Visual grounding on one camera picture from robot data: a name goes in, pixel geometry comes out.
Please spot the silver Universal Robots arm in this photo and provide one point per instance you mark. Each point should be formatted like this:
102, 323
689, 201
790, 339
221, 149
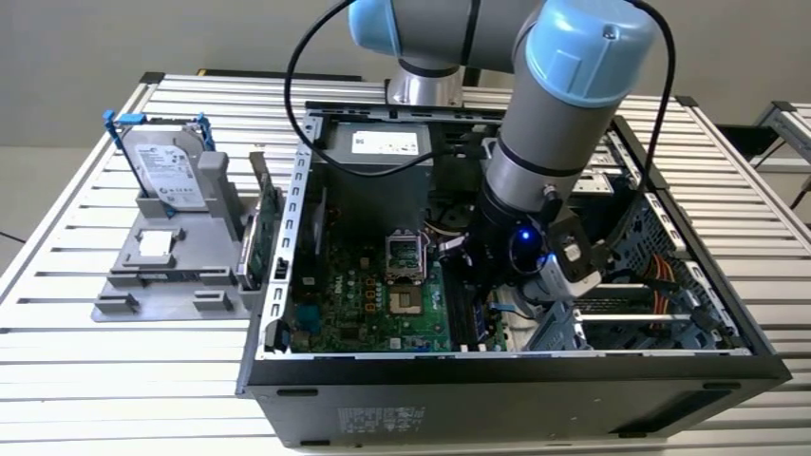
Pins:
558, 119

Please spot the black RAM slot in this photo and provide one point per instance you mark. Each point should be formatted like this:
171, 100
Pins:
464, 328
469, 332
456, 323

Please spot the black cooler fan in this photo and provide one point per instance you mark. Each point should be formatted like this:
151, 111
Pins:
450, 216

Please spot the CPU socket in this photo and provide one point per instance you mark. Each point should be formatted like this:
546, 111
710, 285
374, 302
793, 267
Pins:
406, 300

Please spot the grey power supply unit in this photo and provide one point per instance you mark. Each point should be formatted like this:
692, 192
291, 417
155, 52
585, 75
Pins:
374, 209

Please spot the silver optical drive cage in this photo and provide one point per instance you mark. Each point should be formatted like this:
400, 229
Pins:
600, 185

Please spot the grey metal disk bay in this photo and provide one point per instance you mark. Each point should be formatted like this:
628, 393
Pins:
634, 323

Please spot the green motherboard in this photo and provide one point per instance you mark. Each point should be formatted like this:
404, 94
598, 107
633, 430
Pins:
356, 328

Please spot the blue board connector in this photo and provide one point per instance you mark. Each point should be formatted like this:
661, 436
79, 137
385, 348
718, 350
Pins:
306, 317

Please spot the black PC case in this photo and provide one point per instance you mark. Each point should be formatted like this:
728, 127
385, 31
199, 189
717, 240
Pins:
444, 408

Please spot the graphics card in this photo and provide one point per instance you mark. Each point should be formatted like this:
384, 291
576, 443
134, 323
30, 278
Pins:
266, 237

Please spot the grey parts rack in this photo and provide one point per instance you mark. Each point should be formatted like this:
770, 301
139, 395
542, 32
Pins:
203, 247

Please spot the silver CPU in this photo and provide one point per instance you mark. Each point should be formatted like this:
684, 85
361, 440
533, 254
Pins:
155, 243

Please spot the metal slat side table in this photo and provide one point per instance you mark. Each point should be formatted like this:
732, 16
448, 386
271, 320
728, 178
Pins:
796, 126

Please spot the hard disk in blue carrier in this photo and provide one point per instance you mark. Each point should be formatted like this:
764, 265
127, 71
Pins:
165, 166

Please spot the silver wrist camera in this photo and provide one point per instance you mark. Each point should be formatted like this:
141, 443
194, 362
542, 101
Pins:
565, 280

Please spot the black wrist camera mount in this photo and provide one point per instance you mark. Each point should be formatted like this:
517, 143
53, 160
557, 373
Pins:
580, 237

